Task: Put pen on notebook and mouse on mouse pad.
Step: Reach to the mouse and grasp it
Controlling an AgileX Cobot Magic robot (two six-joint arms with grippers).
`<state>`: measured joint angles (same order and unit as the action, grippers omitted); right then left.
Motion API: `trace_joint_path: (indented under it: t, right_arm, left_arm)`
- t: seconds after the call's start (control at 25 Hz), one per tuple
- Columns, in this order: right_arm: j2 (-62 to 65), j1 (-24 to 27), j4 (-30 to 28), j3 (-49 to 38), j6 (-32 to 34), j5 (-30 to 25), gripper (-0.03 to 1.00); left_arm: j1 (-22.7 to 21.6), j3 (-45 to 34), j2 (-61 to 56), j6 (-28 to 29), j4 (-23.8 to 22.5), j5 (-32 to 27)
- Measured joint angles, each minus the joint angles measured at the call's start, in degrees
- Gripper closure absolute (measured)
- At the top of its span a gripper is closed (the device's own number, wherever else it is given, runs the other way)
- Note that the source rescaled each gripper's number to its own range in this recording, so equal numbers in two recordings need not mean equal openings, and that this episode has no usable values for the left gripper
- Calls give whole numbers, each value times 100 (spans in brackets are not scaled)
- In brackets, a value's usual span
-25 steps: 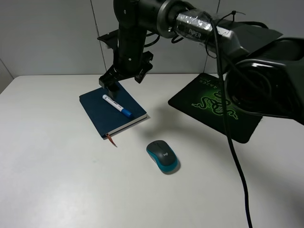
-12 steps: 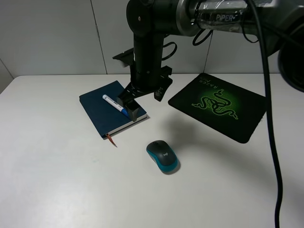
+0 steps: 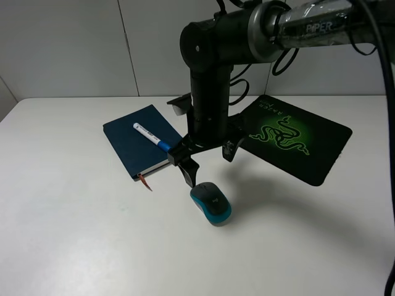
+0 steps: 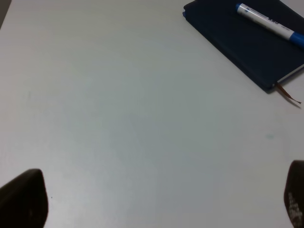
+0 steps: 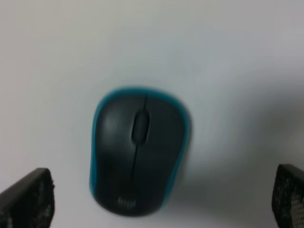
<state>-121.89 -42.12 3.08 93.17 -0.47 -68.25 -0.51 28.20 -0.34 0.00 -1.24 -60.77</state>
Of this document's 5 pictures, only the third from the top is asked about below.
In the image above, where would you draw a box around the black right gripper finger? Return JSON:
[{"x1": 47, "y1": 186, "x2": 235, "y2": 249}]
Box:
[
  {"x1": 222, "y1": 135, "x2": 244, "y2": 162},
  {"x1": 178, "y1": 160, "x2": 199, "y2": 188}
]

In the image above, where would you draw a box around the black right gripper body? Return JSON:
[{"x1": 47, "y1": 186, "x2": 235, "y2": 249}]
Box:
[{"x1": 167, "y1": 93, "x2": 246, "y2": 166}]

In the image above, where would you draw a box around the black teal computer mouse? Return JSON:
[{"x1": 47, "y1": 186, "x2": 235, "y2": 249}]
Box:
[{"x1": 190, "y1": 182, "x2": 232, "y2": 225}]

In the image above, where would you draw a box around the white blue whiteboard marker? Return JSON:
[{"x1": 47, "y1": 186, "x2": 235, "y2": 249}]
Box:
[{"x1": 133, "y1": 123, "x2": 173, "y2": 152}]

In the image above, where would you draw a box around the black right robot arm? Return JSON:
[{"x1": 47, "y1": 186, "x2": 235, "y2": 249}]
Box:
[{"x1": 168, "y1": 1, "x2": 394, "y2": 187}]

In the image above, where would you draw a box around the dark blue notebook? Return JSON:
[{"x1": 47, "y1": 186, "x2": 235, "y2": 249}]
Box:
[{"x1": 103, "y1": 105, "x2": 181, "y2": 188}]

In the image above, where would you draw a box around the black green mouse pad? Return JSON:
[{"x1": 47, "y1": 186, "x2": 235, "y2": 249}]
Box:
[{"x1": 241, "y1": 95, "x2": 352, "y2": 186}]

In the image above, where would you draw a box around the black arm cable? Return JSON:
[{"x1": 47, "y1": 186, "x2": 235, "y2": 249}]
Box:
[{"x1": 212, "y1": 0, "x2": 395, "y2": 296}]

